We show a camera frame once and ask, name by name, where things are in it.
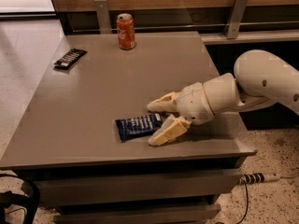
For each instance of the black rxbar chocolate wrapper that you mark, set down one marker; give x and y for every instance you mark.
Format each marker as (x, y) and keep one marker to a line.
(71, 57)

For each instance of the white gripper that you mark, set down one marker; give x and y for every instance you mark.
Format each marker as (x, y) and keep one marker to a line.
(192, 103)

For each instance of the upper grey drawer front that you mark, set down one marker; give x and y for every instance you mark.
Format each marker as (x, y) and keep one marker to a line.
(126, 188)

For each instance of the grey drawer cabinet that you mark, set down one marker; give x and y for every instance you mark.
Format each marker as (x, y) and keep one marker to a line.
(69, 128)

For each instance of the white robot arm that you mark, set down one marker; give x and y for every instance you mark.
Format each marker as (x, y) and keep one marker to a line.
(260, 79)

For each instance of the right metal bracket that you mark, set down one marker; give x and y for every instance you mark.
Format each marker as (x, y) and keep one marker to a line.
(232, 26)

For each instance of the metal bracket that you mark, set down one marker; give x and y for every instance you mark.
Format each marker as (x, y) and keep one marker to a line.
(232, 26)
(102, 13)

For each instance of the blue rxbar blueberry wrapper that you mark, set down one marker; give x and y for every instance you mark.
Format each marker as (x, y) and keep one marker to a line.
(139, 126)

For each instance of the white power strip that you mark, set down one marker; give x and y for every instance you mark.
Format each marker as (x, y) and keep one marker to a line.
(259, 178)

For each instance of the left metal bracket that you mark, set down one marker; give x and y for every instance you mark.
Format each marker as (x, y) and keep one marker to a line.
(102, 13)

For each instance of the grey low shelf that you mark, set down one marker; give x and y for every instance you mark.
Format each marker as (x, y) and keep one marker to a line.
(251, 37)

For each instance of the grey drawer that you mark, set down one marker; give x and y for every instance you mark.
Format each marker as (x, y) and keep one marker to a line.
(186, 214)
(126, 188)

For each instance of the orange soda can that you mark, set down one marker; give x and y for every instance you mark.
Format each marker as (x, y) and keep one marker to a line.
(126, 31)

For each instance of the lower grey drawer front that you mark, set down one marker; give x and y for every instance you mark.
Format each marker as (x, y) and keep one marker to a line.
(186, 214)

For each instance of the black chair part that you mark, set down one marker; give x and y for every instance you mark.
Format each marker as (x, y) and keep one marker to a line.
(29, 203)

